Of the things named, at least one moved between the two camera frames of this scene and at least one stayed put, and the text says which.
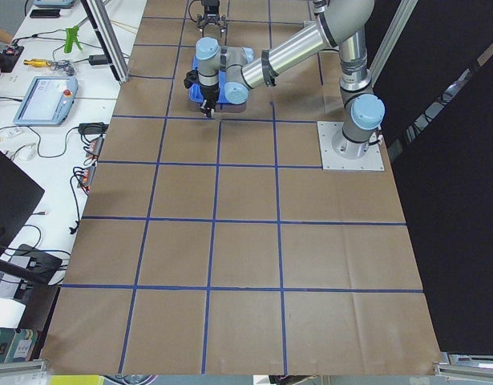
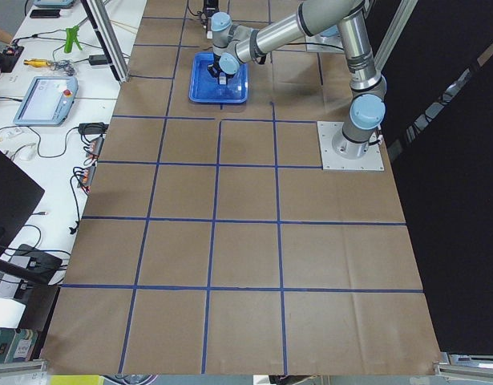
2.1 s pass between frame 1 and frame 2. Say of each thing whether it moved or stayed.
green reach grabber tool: stayed
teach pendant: stayed
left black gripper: moved
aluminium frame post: stayed
